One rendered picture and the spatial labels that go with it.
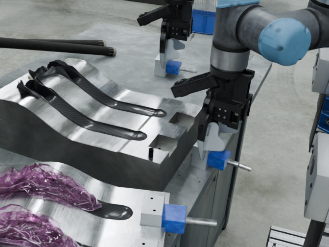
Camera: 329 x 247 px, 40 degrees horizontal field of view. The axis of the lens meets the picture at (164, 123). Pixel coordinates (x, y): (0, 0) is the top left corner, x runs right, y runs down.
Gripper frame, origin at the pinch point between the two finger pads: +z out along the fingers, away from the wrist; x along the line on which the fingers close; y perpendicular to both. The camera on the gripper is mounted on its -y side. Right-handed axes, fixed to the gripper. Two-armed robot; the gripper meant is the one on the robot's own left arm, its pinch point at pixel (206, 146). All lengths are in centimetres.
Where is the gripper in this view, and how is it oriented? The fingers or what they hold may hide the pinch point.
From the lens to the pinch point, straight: 101.2
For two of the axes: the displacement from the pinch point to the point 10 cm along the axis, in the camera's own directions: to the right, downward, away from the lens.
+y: 8.7, 3.0, -3.8
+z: -0.7, 8.5, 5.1
